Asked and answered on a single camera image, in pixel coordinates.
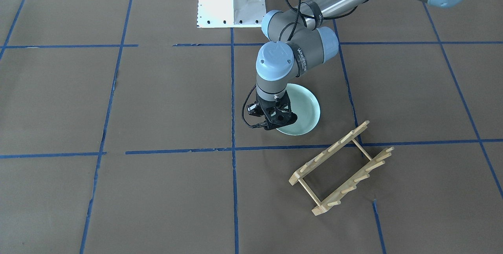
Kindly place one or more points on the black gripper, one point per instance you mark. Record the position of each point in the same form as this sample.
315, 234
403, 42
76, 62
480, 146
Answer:
253, 109

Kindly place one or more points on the mint green plate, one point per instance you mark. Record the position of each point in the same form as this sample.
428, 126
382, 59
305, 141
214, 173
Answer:
306, 106

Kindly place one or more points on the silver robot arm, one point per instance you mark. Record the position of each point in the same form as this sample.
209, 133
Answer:
297, 42

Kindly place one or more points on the wooden dish rack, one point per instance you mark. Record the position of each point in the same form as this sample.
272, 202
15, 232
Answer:
347, 160

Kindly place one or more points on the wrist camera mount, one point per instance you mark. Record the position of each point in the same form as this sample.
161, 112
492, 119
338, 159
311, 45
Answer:
269, 124

